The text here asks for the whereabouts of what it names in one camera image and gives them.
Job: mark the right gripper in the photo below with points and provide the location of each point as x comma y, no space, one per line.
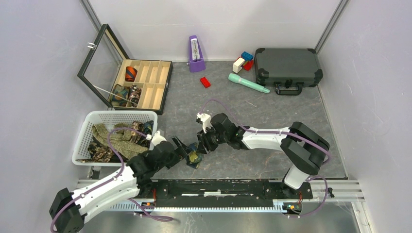
203,141

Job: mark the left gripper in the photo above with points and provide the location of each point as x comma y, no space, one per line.
176,157

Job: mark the navy yellow floral tie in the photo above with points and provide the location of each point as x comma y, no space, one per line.
193,159

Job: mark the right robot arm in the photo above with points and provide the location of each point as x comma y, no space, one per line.
305,148

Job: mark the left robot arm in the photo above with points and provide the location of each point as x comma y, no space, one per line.
71,210

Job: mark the blue striped tie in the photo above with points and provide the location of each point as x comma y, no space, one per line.
148,127

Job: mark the red toy brick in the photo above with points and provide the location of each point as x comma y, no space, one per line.
205,82

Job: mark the mint green flashlight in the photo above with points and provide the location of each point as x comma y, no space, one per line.
239,80

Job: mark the dark floral rolled tie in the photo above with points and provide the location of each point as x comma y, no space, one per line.
134,95

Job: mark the white toy block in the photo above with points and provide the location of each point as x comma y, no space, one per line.
238,65

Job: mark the red toy block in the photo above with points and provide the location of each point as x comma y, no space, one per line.
248,65

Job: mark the white plastic basket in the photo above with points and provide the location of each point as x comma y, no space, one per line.
109,119

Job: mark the purple metronome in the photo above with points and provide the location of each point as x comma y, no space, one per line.
196,61

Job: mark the teal patterned rolled tie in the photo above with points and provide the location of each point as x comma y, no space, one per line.
120,95

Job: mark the blue toy brick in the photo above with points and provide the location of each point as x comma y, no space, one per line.
246,56

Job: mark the wooden tie organizer box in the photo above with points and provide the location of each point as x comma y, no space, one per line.
105,66

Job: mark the orange navy rolled tie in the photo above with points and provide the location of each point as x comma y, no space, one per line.
130,74

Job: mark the dark grey carrying case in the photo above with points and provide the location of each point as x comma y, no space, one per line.
287,70

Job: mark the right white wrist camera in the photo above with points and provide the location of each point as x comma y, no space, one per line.
205,121

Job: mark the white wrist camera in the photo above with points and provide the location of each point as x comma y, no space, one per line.
205,121
156,138

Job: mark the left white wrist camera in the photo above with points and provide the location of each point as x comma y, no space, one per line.
156,138

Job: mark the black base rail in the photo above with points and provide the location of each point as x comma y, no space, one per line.
231,193

